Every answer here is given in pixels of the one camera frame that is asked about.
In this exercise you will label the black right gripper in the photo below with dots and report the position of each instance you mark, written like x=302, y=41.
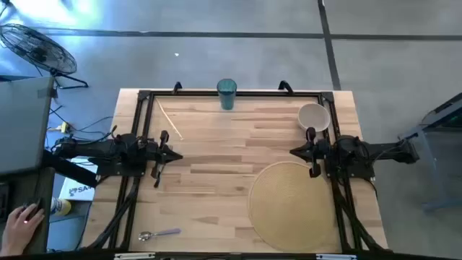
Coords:
x=315, y=151

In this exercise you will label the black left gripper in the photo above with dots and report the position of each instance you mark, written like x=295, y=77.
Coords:
x=159, y=153

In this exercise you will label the white bowl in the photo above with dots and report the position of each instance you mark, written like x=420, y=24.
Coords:
x=314, y=115

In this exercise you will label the teal plastic tumbler cup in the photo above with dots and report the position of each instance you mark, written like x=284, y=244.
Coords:
x=226, y=97

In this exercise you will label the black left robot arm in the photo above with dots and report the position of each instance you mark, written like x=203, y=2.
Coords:
x=97, y=150

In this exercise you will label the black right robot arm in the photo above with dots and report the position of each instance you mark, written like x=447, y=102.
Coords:
x=361, y=153

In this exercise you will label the pale wooden chopstick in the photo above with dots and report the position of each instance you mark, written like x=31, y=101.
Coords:
x=169, y=120

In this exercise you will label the round woven straw placemat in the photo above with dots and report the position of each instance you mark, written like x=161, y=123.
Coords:
x=288, y=209

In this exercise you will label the white printed cardboard box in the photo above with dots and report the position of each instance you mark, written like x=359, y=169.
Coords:
x=79, y=191

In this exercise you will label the black stand leg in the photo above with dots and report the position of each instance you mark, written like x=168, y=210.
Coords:
x=68, y=169

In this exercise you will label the yellow power plug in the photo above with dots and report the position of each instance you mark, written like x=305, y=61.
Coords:
x=65, y=127

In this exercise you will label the yellow bottle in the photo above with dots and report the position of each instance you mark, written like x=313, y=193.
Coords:
x=62, y=206

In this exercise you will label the grey-blue metal cart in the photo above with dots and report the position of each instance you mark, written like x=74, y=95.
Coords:
x=429, y=173

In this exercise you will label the black computer mouse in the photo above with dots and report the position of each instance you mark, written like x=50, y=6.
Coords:
x=34, y=211

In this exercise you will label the dark desk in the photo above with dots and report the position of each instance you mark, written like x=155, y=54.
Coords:
x=21, y=186

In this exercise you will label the grey flat panel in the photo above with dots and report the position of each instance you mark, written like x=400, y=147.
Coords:
x=21, y=122

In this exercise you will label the black floor fan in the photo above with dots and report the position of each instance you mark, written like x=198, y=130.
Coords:
x=39, y=50

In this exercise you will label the person's hand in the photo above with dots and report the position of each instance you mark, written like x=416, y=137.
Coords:
x=18, y=231

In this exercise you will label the black metal table frame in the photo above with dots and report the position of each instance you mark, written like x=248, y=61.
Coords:
x=252, y=94

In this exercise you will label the white metal bracket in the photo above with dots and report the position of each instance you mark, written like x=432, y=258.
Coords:
x=133, y=256
x=335, y=257

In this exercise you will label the black frame beam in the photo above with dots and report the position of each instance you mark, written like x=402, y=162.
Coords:
x=234, y=257

